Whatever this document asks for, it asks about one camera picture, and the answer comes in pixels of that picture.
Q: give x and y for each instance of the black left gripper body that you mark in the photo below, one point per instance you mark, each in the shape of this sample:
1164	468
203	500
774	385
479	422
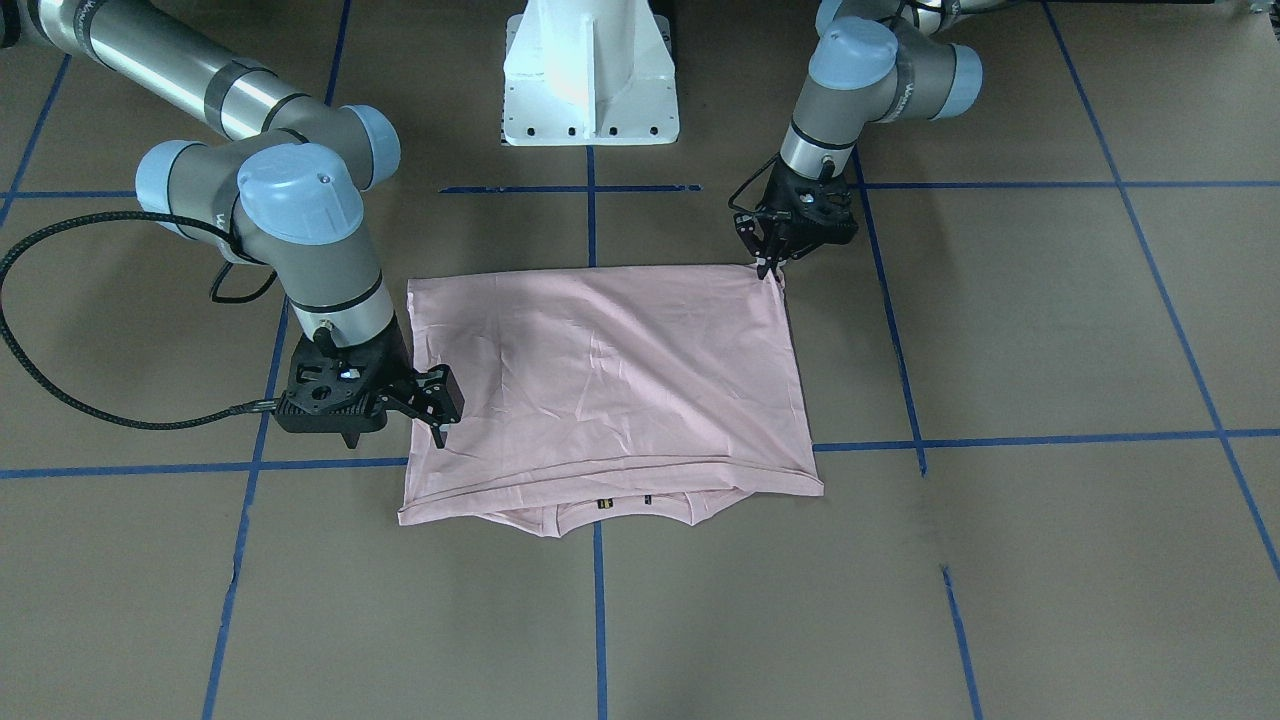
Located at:
772	229

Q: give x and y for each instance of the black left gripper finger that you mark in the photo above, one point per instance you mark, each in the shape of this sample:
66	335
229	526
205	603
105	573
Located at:
777	250
756	234

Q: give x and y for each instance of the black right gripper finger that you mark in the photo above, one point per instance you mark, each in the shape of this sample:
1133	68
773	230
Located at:
436	399

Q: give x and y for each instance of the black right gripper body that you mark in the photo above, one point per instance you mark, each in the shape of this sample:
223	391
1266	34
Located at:
393	362

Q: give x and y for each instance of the pink Snoopy t-shirt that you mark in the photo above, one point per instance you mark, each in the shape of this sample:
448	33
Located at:
592	394

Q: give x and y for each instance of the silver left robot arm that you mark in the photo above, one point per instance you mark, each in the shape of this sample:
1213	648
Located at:
875	62

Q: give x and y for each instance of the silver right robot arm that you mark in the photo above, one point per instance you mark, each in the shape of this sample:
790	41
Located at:
283	191

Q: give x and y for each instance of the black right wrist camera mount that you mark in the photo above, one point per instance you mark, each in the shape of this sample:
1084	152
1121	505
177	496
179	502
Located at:
318	396

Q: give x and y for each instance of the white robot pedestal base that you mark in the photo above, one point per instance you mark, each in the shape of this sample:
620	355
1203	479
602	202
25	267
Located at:
590	73

